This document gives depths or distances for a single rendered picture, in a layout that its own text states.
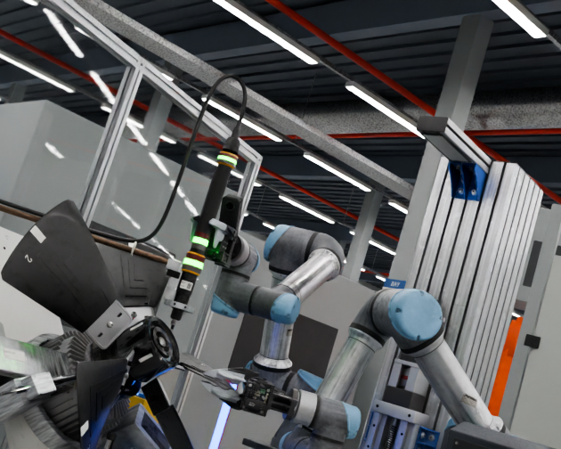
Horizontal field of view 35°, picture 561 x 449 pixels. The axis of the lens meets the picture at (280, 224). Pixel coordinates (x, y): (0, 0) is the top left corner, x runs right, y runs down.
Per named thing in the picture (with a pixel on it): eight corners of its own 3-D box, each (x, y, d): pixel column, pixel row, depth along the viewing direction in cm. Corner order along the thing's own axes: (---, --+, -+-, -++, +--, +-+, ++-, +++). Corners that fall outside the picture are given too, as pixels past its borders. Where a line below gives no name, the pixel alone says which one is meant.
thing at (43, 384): (27, 401, 157) (19, 381, 158) (46, 396, 163) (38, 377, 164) (39, 395, 157) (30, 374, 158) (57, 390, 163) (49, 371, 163)
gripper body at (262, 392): (249, 377, 191) (302, 392, 193) (245, 371, 200) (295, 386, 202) (239, 411, 191) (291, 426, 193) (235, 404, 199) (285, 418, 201)
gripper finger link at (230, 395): (202, 383, 192) (243, 393, 193) (200, 379, 197) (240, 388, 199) (199, 397, 191) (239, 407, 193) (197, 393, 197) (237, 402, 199)
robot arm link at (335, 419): (355, 445, 195) (366, 408, 197) (309, 432, 194) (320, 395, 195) (346, 441, 203) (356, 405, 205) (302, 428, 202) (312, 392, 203)
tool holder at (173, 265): (154, 300, 190) (168, 257, 191) (154, 301, 196) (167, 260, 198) (194, 313, 191) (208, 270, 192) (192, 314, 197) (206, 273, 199)
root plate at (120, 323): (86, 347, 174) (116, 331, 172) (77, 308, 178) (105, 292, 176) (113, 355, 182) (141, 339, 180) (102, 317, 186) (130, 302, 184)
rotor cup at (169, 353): (103, 394, 175) (157, 366, 172) (86, 329, 182) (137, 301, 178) (143, 402, 188) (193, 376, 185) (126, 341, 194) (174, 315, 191)
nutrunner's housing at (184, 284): (166, 316, 191) (231, 122, 199) (166, 316, 195) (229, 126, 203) (183, 322, 191) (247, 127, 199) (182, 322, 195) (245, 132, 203)
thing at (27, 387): (91, 380, 179) (-18, 406, 146) (86, 371, 179) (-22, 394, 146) (99, 376, 178) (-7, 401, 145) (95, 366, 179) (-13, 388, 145)
